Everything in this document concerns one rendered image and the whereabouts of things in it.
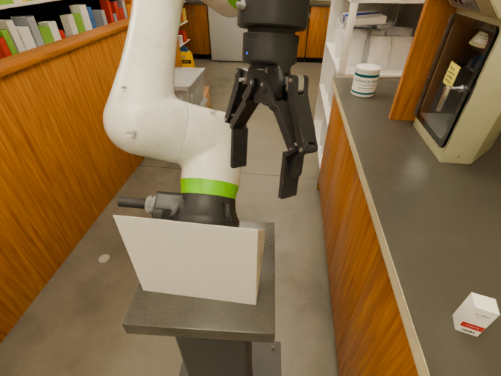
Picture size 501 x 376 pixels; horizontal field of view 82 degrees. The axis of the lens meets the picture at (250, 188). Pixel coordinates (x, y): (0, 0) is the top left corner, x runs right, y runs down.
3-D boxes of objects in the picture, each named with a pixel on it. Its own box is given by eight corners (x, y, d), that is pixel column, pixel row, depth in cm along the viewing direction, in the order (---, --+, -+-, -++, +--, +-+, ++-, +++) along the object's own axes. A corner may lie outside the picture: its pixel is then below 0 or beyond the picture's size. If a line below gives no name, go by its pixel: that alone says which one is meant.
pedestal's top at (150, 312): (126, 333, 62) (121, 324, 60) (168, 227, 87) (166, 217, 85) (274, 343, 61) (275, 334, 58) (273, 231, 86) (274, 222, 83)
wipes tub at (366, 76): (371, 89, 170) (378, 63, 161) (376, 98, 160) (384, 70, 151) (349, 89, 171) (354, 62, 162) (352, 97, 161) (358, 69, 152)
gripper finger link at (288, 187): (299, 148, 40) (303, 150, 40) (293, 193, 43) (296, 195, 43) (282, 151, 39) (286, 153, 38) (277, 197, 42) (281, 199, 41)
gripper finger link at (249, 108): (255, 83, 40) (251, 75, 40) (227, 130, 49) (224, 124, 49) (276, 83, 42) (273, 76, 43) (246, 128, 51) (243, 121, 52)
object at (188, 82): (208, 97, 326) (206, 67, 306) (194, 120, 279) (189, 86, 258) (173, 95, 330) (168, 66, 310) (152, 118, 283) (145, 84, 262)
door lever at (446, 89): (452, 113, 101) (449, 110, 103) (464, 86, 95) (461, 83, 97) (436, 112, 101) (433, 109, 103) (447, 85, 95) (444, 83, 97)
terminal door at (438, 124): (416, 115, 130) (455, 12, 105) (443, 149, 106) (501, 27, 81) (414, 115, 130) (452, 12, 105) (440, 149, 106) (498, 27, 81)
